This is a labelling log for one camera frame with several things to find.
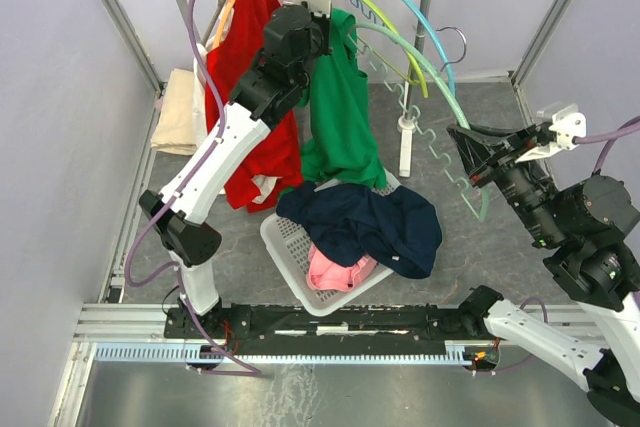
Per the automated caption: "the white plastic basket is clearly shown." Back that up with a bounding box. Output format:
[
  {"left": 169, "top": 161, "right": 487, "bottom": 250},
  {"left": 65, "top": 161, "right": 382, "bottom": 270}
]
[{"left": 259, "top": 171, "right": 406, "bottom": 317}]

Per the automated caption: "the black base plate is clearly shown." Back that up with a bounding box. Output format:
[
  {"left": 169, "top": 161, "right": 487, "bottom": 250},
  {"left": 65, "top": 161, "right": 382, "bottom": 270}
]
[{"left": 164, "top": 302, "right": 501, "bottom": 356}]

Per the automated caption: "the orange hanger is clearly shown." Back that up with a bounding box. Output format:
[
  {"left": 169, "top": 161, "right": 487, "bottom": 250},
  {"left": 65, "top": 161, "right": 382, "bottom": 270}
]
[{"left": 205, "top": 0, "right": 235, "bottom": 49}]

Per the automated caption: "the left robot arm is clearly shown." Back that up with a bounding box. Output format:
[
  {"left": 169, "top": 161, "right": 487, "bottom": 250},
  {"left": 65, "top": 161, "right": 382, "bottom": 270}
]
[{"left": 139, "top": 3, "right": 332, "bottom": 337}]

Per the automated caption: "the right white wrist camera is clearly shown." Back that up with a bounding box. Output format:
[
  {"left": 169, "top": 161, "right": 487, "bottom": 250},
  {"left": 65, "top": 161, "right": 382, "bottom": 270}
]
[{"left": 515, "top": 102, "right": 586, "bottom": 163}]

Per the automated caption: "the grey hanger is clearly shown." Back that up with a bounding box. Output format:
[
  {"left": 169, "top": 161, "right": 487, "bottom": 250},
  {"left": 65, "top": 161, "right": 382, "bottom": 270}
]
[{"left": 201, "top": 0, "right": 225, "bottom": 45}]

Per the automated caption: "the light blue cable duct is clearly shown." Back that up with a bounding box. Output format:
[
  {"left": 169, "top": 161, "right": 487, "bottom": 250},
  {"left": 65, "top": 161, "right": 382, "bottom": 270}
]
[{"left": 94, "top": 342, "right": 493, "bottom": 366}]

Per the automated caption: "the mint green hanger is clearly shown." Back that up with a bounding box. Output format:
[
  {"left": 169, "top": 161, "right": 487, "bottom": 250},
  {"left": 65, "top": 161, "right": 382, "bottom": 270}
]
[{"left": 352, "top": 22, "right": 490, "bottom": 222}]

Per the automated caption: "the white t shirt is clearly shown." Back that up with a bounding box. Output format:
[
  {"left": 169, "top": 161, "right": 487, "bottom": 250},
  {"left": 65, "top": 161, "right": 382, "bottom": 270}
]
[{"left": 189, "top": 0, "right": 281, "bottom": 206}]

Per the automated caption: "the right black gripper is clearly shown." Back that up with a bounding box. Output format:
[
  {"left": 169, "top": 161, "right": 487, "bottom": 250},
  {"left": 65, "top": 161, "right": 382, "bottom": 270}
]
[{"left": 445, "top": 119, "right": 565, "bottom": 245}]

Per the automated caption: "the red t shirt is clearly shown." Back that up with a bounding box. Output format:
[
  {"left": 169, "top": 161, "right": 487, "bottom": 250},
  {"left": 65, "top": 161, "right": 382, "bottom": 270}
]
[{"left": 204, "top": 0, "right": 306, "bottom": 213}]

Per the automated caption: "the pink t shirt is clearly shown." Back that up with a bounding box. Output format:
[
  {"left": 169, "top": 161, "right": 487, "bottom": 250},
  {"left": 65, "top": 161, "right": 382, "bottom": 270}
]
[{"left": 306, "top": 244, "right": 377, "bottom": 292}]

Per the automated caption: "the folded beige cloth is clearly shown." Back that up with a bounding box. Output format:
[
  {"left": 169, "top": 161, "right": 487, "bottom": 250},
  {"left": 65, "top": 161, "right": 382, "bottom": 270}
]
[{"left": 150, "top": 69, "right": 196, "bottom": 156}]

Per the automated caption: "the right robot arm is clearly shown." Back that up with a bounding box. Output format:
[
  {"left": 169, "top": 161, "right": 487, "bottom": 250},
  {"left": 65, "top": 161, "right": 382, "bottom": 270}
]
[{"left": 447, "top": 121, "right": 639, "bottom": 426}]

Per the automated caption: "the navy blue t shirt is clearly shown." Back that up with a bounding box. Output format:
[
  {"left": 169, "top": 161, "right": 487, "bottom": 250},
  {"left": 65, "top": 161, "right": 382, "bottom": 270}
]
[{"left": 276, "top": 182, "right": 443, "bottom": 280}]

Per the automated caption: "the green t shirt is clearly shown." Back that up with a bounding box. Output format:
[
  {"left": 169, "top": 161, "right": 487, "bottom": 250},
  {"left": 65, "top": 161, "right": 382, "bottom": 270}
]
[{"left": 300, "top": 8, "right": 387, "bottom": 189}]

